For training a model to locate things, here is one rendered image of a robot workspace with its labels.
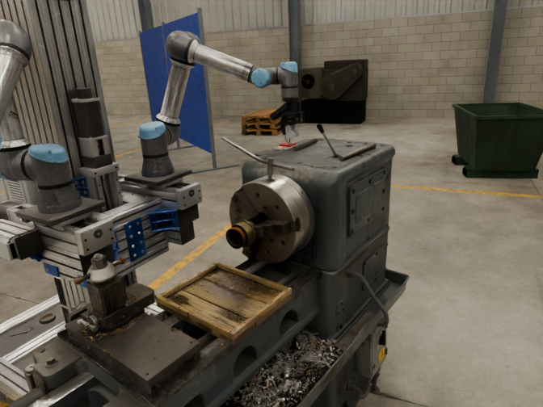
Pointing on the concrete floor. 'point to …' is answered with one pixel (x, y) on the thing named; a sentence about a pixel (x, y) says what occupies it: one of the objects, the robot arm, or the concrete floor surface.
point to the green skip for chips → (498, 140)
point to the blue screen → (189, 127)
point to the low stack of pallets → (260, 123)
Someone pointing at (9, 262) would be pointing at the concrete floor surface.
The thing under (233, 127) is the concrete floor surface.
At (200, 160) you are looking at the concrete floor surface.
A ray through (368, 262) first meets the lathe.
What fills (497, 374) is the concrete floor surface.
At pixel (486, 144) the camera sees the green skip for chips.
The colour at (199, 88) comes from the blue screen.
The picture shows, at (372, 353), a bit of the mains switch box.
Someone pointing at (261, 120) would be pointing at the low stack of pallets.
